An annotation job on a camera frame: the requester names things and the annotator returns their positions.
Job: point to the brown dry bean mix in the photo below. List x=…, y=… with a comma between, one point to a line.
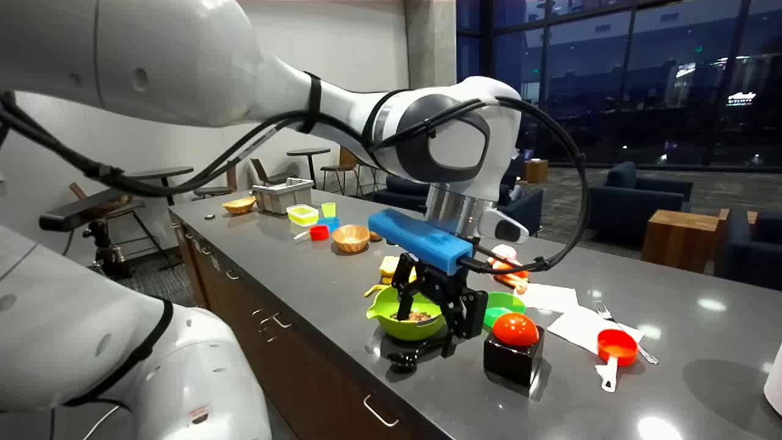
x=420, y=315

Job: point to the dark blue armchair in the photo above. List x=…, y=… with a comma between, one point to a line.
x=637, y=204

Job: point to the white cylinder roll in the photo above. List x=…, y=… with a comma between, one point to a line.
x=773, y=381

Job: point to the red toy tomato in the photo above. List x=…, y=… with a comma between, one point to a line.
x=513, y=330

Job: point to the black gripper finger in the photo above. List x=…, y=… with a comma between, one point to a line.
x=407, y=297
x=464, y=318

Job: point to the pink orange plush toy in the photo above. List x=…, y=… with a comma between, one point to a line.
x=508, y=277

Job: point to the yellow plastic container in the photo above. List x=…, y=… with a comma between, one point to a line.
x=304, y=216

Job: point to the white paper sheet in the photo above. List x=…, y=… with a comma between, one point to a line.
x=554, y=297
x=583, y=329

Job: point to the toy bread bun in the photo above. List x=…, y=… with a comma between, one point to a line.
x=240, y=205

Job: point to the wooden cafe chair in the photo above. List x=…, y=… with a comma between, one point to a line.
x=345, y=160
x=259, y=171

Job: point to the blue plastic cup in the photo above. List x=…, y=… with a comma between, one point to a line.
x=329, y=222

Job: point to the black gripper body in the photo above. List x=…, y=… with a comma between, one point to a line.
x=441, y=288

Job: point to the green plastic cup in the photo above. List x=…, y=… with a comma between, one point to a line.
x=329, y=208

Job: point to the lime green plastic bowl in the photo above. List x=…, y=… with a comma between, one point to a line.
x=392, y=325

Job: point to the tall round cafe table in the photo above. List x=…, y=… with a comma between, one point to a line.
x=309, y=153

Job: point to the silver metal loaf tin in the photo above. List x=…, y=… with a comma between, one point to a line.
x=281, y=197

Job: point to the tan wicker basket bowl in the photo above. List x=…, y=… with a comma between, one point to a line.
x=350, y=241

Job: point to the small green plastic bowl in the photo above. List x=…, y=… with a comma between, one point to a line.
x=499, y=304

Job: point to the dark glass window wall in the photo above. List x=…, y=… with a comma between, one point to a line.
x=620, y=75

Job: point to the wooden cube side table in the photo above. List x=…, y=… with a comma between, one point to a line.
x=681, y=241

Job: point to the black square block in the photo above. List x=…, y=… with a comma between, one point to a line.
x=512, y=365

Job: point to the tan gourd shaped toy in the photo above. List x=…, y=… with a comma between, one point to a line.
x=376, y=237

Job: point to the small wooden box table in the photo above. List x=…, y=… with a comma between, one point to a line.
x=535, y=171

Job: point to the dark wood counter cabinet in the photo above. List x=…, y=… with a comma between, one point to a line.
x=244, y=325

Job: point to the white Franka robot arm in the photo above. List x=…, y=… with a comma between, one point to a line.
x=161, y=56

